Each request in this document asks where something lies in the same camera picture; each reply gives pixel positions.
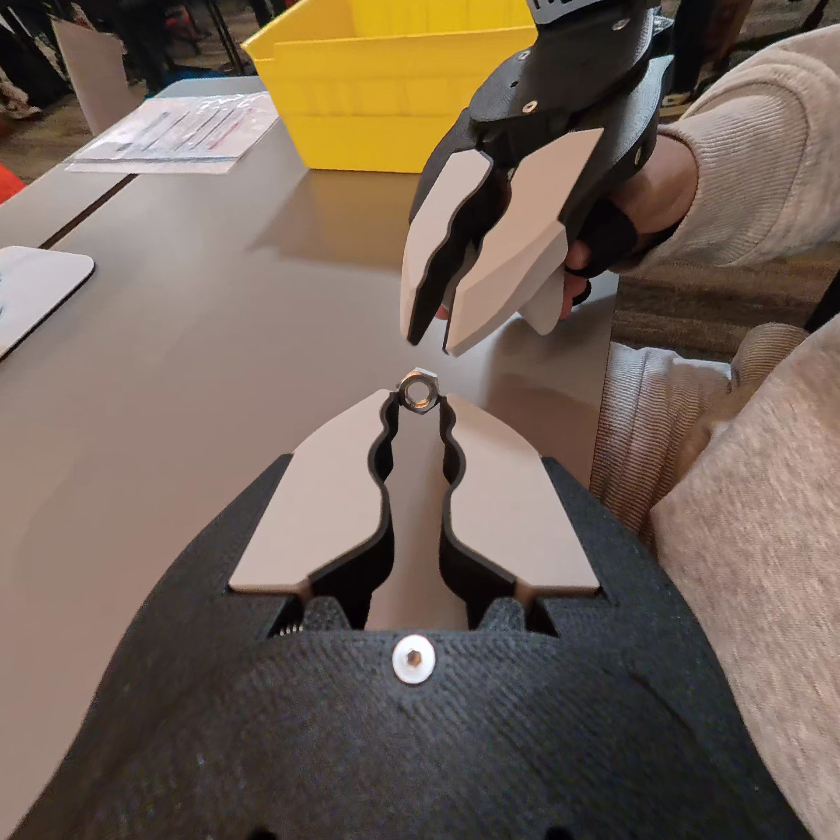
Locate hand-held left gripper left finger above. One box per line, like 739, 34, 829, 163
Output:
227, 388, 395, 595

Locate person's right hand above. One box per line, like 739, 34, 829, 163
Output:
561, 133, 699, 323

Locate laminated instruction sheet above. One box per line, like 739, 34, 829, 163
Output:
65, 91, 281, 176

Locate person's grey sweatshirt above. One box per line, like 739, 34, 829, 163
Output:
646, 327, 840, 840

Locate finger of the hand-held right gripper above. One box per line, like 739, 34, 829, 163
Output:
443, 126, 605, 358
398, 149, 494, 347

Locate white document stand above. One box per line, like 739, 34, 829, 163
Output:
0, 245, 97, 361

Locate grey desk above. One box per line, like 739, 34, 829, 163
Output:
0, 75, 622, 840

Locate grey upright panel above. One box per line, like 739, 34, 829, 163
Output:
52, 17, 147, 139

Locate person's grey striped pants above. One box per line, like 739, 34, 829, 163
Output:
588, 321, 812, 550

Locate person's right forearm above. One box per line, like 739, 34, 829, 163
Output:
626, 25, 840, 277

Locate yellow plastic bin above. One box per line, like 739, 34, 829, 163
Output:
241, 0, 540, 175

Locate silver hex nut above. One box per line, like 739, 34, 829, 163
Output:
398, 368, 442, 416

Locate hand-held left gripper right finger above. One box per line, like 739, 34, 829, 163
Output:
437, 394, 602, 602

